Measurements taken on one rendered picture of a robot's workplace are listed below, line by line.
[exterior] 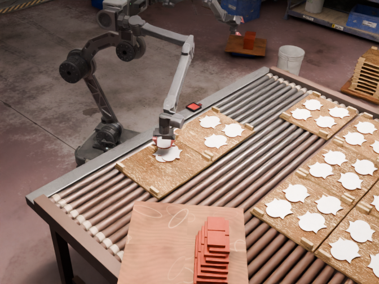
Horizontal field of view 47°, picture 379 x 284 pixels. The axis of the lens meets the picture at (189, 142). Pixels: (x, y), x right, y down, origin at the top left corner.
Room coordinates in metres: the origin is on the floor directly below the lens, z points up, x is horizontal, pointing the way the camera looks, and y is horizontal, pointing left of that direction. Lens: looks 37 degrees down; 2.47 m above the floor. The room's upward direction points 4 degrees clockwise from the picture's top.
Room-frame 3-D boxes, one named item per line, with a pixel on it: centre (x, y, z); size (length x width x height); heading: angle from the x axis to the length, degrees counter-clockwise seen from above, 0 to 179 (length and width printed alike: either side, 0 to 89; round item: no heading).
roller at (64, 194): (2.24, 0.04, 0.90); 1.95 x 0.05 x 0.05; 139
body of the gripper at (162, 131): (1.85, 0.14, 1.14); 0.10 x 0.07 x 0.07; 91
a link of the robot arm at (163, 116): (1.85, 0.13, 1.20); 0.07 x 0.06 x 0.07; 72
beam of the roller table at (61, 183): (2.29, 0.09, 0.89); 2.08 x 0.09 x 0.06; 139
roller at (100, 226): (2.04, -0.19, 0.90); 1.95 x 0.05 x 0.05; 139
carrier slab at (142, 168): (1.81, 0.13, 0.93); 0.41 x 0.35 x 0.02; 139
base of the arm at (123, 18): (2.52, 0.44, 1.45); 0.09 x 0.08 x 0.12; 163
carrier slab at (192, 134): (2.13, -0.13, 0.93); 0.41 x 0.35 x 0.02; 140
